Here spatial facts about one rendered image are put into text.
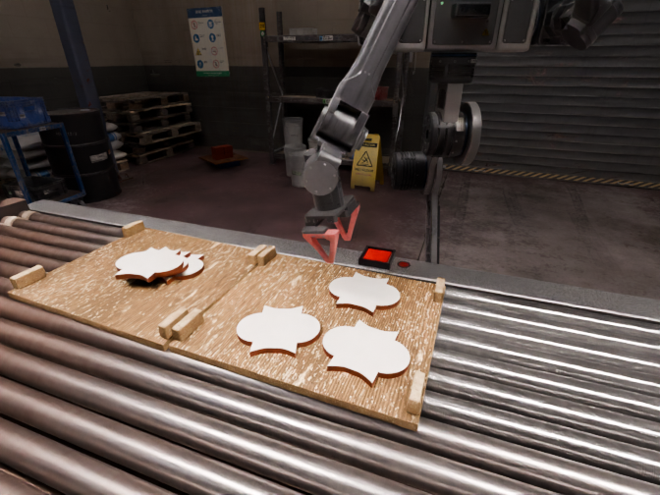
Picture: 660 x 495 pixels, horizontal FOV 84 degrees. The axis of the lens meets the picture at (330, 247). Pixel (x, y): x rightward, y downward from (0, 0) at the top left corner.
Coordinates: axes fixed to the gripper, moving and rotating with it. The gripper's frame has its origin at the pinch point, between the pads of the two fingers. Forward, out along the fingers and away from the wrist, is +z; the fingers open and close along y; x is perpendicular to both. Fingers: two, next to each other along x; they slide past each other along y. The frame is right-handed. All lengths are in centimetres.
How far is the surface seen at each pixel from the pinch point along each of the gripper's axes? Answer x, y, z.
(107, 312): -36.5, 26.5, 0.2
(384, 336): 12.4, 14.6, 8.6
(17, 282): -59, 28, -6
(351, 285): 2.2, 2.2, 7.4
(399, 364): 16.0, 20.0, 9.0
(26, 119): -321, -133, -42
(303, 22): -212, -457, -92
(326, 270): -5.6, -3.0, 7.5
